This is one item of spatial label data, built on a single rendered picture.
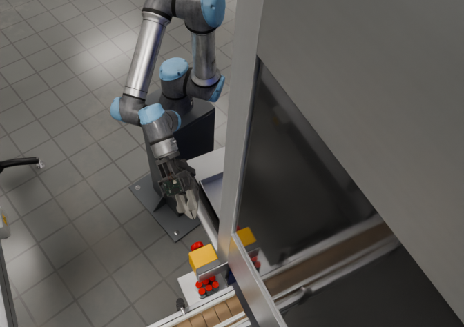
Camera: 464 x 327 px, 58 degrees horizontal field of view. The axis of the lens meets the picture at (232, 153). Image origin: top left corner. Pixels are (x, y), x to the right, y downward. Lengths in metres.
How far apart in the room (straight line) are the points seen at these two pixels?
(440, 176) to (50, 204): 2.40
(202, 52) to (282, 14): 1.02
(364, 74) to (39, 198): 2.40
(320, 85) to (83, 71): 2.88
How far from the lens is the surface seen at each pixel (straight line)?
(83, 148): 2.79
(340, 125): 0.46
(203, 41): 1.46
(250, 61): 0.60
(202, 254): 1.24
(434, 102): 0.35
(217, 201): 1.48
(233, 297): 1.30
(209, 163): 1.57
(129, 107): 1.36
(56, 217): 2.57
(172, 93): 1.75
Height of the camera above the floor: 2.18
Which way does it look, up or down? 54 degrees down
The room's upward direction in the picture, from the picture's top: 6 degrees clockwise
